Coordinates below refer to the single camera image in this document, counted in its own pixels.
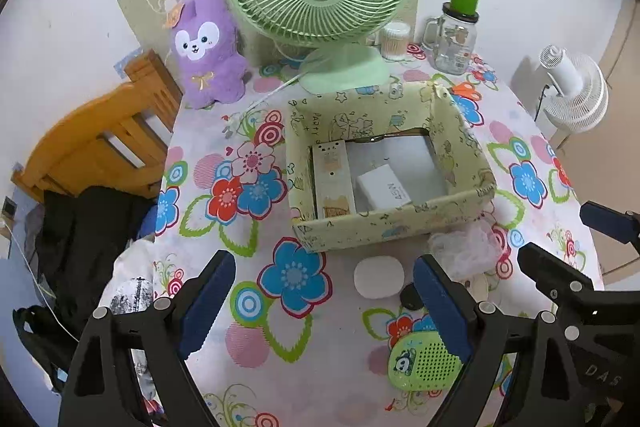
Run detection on green panda speaker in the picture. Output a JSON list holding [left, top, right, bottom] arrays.
[[387, 331, 462, 391]]

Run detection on black key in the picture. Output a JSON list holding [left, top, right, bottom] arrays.
[[399, 283, 424, 311]]

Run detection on clear bag of floss picks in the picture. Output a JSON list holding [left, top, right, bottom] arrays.
[[427, 220, 502, 281]]

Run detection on white oval pebble case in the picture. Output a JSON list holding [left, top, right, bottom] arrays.
[[354, 256, 405, 300]]

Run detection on white 45W charger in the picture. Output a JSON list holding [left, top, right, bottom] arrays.
[[357, 164, 411, 210]]

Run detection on white power strip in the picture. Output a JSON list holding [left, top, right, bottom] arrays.
[[311, 140, 356, 219]]

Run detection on round cream compact case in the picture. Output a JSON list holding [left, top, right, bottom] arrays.
[[464, 274, 489, 303]]

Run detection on white standing fan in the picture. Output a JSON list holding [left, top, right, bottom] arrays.
[[535, 44, 608, 146]]

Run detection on floral tablecloth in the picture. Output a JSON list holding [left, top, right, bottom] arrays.
[[102, 57, 602, 426]]

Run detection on orange scissors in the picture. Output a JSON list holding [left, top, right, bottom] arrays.
[[450, 81, 482, 102]]

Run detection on yellow cartoon storage box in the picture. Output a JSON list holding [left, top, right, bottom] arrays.
[[285, 81, 497, 251]]

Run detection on wooden chair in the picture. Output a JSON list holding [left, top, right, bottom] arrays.
[[11, 50, 182, 202]]

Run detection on glass mason jar mug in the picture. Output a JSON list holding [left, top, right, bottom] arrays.
[[422, 2, 480, 76]]

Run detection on cotton swab container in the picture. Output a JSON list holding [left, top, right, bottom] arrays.
[[378, 20, 411, 62]]

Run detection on purple plush toy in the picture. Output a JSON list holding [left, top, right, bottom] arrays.
[[165, 0, 248, 109]]

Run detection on white fan power cord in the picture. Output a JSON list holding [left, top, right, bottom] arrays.
[[221, 74, 304, 141]]

